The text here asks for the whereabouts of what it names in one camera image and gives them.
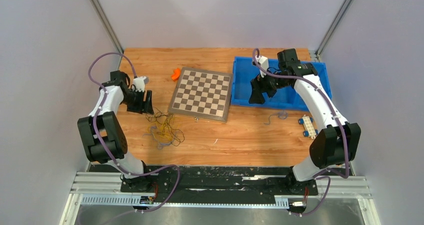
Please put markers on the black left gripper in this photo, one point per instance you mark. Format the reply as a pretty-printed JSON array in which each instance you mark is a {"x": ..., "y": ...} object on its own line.
[{"x": 144, "y": 107}]

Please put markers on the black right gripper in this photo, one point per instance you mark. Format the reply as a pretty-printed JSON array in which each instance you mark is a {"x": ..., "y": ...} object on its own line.
[{"x": 259, "y": 86}]

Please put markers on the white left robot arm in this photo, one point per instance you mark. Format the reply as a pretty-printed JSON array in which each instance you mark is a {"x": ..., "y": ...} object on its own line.
[{"x": 102, "y": 137}]

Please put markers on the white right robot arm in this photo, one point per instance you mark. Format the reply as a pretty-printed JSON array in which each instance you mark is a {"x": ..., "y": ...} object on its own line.
[{"x": 337, "y": 139}]

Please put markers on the blue plastic divided bin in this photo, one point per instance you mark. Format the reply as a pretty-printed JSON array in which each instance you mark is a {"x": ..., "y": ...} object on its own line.
[{"x": 243, "y": 72}]

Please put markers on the orange plastic piece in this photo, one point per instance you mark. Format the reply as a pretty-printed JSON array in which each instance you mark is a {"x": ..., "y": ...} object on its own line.
[{"x": 176, "y": 74}]

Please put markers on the wooden chessboard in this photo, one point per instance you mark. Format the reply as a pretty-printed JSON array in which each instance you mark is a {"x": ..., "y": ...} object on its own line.
[{"x": 202, "y": 94}]

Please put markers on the white toy car blue wheels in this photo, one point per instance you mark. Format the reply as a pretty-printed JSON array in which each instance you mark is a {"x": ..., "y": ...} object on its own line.
[{"x": 309, "y": 130}]

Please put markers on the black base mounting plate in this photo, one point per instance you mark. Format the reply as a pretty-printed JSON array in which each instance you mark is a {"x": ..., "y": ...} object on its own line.
[{"x": 220, "y": 185}]

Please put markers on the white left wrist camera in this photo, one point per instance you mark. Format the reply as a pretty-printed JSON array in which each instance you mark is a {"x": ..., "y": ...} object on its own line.
[{"x": 139, "y": 83}]

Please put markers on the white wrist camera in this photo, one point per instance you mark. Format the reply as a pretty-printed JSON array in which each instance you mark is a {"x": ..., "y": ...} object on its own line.
[
  {"x": 139, "y": 83},
  {"x": 263, "y": 63}
]

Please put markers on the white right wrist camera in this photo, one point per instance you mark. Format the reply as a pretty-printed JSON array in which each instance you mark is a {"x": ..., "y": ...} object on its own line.
[{"x": 263, "y": 63}]

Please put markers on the right aluminium frame post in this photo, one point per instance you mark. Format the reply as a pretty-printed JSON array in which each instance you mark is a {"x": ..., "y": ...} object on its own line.
[{"x": 345, "y": 5}]

